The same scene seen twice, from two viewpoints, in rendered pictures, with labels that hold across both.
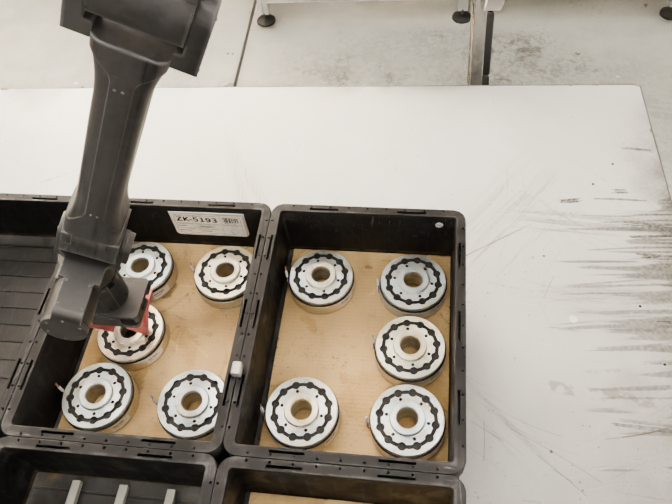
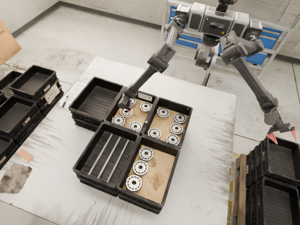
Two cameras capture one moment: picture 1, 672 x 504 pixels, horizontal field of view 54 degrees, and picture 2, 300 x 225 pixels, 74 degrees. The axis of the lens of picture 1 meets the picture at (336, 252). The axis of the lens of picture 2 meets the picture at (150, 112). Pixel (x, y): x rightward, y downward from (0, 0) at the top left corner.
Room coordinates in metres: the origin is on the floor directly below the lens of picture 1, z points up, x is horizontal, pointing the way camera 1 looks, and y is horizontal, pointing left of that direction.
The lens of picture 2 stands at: (-0.45, 0.10, 2.14)
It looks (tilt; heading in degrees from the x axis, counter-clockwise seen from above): 52 degrees down; 2
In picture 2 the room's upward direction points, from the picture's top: 7 degrees clockwise
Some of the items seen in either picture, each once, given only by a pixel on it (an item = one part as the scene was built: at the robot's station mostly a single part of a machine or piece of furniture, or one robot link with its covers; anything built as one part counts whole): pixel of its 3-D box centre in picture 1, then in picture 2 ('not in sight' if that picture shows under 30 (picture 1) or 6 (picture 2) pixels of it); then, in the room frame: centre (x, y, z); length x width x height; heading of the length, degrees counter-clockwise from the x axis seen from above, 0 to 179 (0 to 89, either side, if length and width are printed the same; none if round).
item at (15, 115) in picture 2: not in sight; (18, 122); (0.58, 1.52, 0.31); 0.40 x 0.30 x 0.34; 169
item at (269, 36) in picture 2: not in sight; (245, 43); (2.25, -1.04, 0.60); 0.72 x 0.03 x 0.56; 79
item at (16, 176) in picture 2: not in sight; (14, 178); (-0.09, 0.99, 0.71); 0.22 x 0.19 x 0.01; 169
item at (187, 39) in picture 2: not in sight; (191, 30); (2.40, -0.26, 0.60); 0.72 x 0.03 x 0.56; 79
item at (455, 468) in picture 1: (356, 323); (168, 121); (0.44, -0.01, 0.92); 0.40 x 0.30 x 0.02; 167
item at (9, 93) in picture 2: not in sight; (15, 89); (1.04, 1.83, 0.26); 0.40 x 0.30 x 0.23; 169
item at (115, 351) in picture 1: (130, 331); (126, 111); (0.52, 0.33, 0.86); 0.10 x 0.10 x 0.01
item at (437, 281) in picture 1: (413, 281); (180, 118); (0.54, -0.11, 0.86); 0.10 x 0.10 x 0.01
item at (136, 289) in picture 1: (103, 288); (126, 102); (0.52, 0.32, 0.98); 0.10 x 0.07 x 0.07; 77
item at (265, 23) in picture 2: not in sight; (226, 14); (2.35, -0.66, 0.91); 1.70 x 0.10 x 0.05; 79
